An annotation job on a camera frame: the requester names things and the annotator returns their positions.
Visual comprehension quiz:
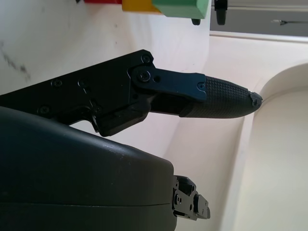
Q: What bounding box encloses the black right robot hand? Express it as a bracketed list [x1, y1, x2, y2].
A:
[0, 49, 263, 231]

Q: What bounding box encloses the yellow wooden block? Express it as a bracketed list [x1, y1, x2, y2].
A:
[121, 0, 165, 15]

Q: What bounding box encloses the green wooden block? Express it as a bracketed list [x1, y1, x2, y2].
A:
[152, 0, 209, 20]

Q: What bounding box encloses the red wooden block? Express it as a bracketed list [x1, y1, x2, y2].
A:
[83, 0, 122, 5]

